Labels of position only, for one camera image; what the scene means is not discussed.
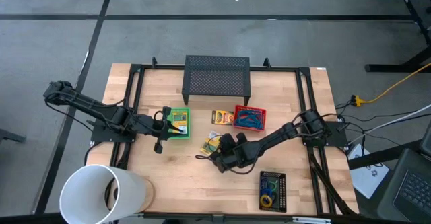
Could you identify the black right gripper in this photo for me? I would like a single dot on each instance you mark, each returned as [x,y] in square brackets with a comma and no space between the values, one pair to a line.
[235,153]

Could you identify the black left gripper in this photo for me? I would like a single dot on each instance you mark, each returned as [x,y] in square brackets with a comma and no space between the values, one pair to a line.
[151,124]

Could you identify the green plastic basket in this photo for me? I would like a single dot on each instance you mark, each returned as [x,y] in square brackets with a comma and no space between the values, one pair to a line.
[189,126]

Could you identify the red plastic basket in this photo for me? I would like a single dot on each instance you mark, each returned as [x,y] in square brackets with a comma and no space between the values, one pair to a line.
[238,109]

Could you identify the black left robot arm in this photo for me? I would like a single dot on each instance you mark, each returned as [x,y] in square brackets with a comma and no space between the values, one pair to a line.
[87,103]

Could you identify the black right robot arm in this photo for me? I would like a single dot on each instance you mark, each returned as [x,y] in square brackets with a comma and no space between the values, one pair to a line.
[279,135]

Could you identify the black plastic basket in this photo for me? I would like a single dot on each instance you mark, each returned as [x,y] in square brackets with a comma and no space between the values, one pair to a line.
[283,190]

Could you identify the black mesh metal shelf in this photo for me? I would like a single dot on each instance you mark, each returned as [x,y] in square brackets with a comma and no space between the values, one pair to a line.
[215,79]

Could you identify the round wooden lamp base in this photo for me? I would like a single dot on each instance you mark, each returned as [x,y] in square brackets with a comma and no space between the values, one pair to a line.
[150,193]

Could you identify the white flat box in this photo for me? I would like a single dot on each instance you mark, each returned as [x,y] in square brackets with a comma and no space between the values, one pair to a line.
[367,180]

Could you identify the black laptop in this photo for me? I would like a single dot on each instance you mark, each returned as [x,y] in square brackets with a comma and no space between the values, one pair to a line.
[414,190]

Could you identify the black metal table frame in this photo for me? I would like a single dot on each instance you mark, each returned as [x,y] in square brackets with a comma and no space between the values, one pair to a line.
[161,68]

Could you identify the silver metal bracket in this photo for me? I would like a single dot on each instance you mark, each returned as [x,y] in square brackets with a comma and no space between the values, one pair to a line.
[311,220]

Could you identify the black desk leg frame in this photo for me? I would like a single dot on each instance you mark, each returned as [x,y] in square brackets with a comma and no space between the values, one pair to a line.
[387,68]

